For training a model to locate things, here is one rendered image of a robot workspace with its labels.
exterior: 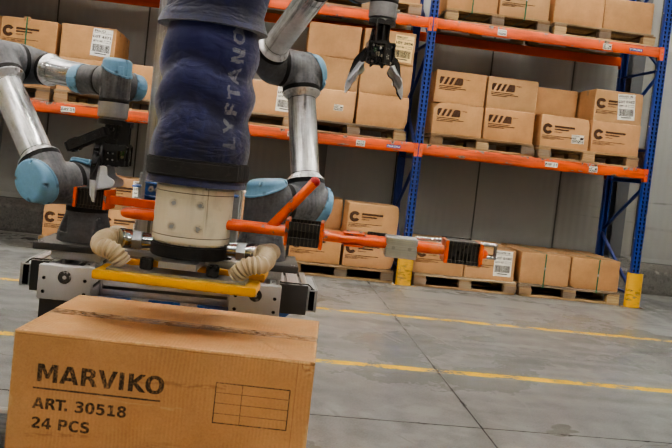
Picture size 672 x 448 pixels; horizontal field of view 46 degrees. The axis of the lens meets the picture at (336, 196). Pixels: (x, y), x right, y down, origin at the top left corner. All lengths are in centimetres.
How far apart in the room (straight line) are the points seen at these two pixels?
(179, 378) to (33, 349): 29
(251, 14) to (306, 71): 72
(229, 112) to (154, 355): 52
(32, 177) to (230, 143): 69
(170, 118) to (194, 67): 12
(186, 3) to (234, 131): 28
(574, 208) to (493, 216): 110
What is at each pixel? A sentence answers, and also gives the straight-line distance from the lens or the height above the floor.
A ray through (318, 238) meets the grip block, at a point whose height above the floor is 117.
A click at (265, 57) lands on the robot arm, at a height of 162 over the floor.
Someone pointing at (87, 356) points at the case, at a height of 91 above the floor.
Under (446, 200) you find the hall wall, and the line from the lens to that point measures 1048.
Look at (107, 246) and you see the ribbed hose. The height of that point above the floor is 112.
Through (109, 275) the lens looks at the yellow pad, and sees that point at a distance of 170.
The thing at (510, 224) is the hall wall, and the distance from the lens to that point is 1073.
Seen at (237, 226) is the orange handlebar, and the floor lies 118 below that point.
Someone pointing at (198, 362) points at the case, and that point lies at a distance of 164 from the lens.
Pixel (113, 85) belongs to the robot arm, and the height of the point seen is 147.
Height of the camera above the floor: 135
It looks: 3 degrees down
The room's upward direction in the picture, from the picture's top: 6 degrees clockwise
